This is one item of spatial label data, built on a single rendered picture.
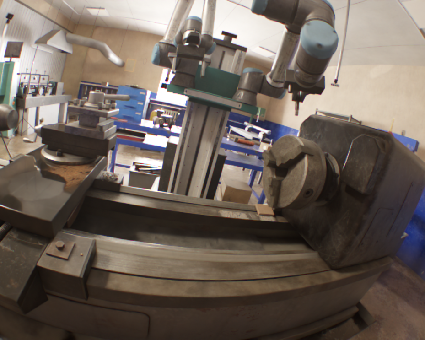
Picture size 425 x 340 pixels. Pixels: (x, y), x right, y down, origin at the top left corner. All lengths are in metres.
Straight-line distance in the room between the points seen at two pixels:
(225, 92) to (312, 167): 1.13
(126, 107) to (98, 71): 5.65
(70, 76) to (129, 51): 2.34
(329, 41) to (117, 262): 0.71
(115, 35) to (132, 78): 1.80
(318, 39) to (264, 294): 0.63
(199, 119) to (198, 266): 1.32
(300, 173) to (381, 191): 0.29
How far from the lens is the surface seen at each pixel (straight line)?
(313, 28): 0.53
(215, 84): 1.62
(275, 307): 0.74
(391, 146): 0.71
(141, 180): 2.62
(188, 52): 1.01
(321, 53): 0.52
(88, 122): 0.82
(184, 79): 1.45
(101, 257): 0.55
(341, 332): 1.30
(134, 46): 7.94
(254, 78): 1.51
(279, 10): 0.60
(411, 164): 0.89
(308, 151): 0.64
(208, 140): 1.72
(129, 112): 2.53
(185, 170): 1.78
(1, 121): 0.75
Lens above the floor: 1.22
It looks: 17 degrees down
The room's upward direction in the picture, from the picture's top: 16 degrees clockwise
